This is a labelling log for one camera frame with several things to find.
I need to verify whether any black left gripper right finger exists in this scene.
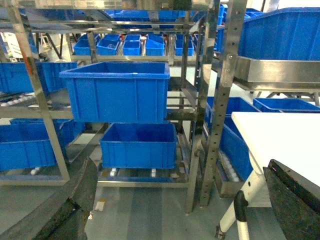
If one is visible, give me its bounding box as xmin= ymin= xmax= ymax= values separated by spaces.
xmin=263 ymin=159 xmax=320 ymax=240

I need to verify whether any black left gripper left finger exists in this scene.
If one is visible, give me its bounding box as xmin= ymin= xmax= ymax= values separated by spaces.
xmin=0 ymin=157 xmax=98 ymax=240

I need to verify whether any blue bin on bottom shelf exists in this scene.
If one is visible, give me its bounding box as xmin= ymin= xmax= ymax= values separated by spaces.
xmin=100 ymin=123 xmax=177 ymax=169

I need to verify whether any blue bin on shelf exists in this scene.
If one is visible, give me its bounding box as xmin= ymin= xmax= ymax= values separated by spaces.
xmin=59 ymin=61 xmax=171 ymax=124
xmin=100 ymin=123 xmax=177 ymax=169

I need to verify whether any blue bin on middle shelf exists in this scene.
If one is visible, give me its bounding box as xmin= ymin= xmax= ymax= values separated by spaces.
xmin=59 ymin=61 xmax=171 ymax=124

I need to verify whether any steel shelf rack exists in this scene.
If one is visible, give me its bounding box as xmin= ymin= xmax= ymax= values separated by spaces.
xmin=0 ymin=0 xmax=320 ymax=213

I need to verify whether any white table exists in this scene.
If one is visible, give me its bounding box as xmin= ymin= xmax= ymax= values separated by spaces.
xmin=215 ymin=112 xmax=320 ymax=240

